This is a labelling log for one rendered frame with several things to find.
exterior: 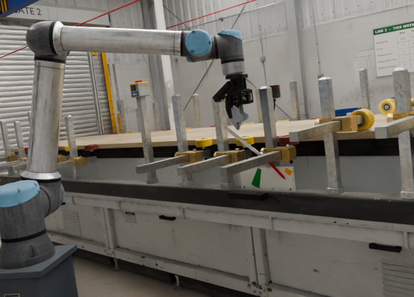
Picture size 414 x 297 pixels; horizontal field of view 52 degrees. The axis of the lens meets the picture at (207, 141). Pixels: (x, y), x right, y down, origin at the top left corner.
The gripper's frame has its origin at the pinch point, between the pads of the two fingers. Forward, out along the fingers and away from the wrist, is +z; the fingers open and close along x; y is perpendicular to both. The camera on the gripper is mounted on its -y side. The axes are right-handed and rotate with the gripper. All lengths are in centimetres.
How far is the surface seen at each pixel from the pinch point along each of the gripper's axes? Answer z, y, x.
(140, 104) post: -14, -65, 6
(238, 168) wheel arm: 12.4, 15.8, -21.1
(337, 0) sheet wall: -185, -265, 704
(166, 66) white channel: -44, -145, 103
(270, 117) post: -1.9, 12.1, 6.6
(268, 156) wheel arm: 11.5, 15.9, -2.9
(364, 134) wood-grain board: 8.1, 41.6, 22.1
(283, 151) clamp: 11.2, 17.2, 5.2
